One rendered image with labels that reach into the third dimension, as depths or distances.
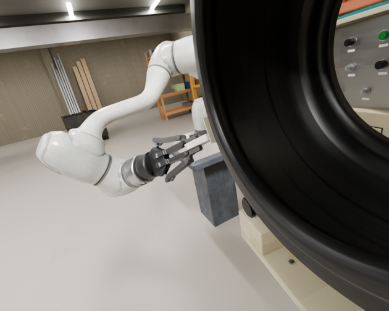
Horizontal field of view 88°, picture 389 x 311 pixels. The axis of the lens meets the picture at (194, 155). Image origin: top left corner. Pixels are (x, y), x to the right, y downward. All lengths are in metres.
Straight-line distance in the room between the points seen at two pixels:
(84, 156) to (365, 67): 1.10
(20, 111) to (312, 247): 10.55
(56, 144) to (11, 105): 10.07
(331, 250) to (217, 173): 1.32
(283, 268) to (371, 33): 0.95
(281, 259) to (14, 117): 10.54
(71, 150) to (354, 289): 0.58
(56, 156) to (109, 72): 9.80
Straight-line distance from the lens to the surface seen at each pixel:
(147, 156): 0.58
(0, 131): 10.88
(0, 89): 10.71
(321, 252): 0.26
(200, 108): 1.42
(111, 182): 0.64
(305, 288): 0.46
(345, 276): 0.26
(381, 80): 1.12
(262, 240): 0.46
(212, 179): 1.53
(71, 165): 0.60
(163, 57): 0.92
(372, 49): 1.14
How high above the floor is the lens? 1.17
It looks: 22 degrees down
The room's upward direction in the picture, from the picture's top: 12 degrees counter-clockwise
